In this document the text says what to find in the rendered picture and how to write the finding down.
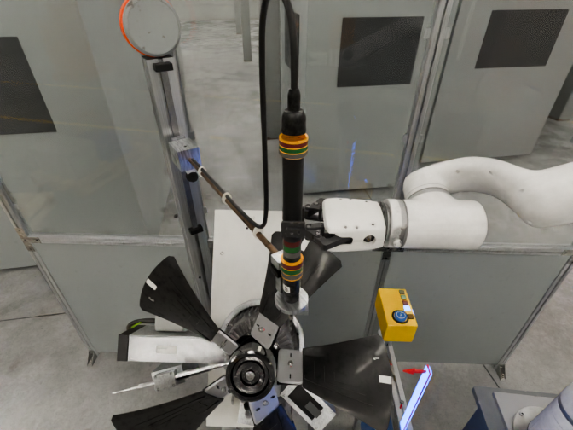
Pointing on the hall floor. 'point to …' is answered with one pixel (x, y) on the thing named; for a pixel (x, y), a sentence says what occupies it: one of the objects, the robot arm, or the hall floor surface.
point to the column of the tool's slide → (197, 253)
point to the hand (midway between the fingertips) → (292, 221)
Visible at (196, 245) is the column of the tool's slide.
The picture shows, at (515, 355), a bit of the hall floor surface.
